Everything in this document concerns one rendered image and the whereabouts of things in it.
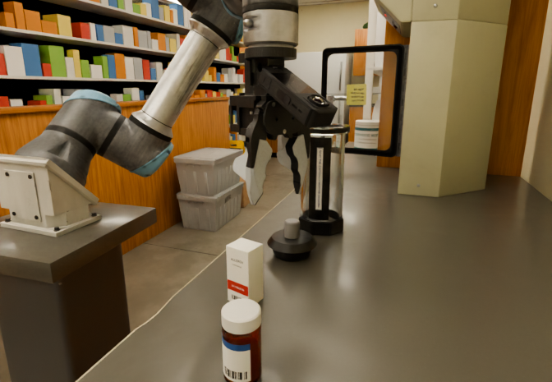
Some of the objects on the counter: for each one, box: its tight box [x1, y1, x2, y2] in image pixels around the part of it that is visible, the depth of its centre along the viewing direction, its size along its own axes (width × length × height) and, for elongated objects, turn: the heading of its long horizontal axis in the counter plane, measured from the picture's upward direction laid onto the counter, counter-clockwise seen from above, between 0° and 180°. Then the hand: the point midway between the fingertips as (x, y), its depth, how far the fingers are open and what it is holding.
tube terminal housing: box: [398, 0, 516, 197], centre depth 108 cm, size 25×32×77 cm
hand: (279, 193), depth 53 cm, fingers open, 8 cm apart
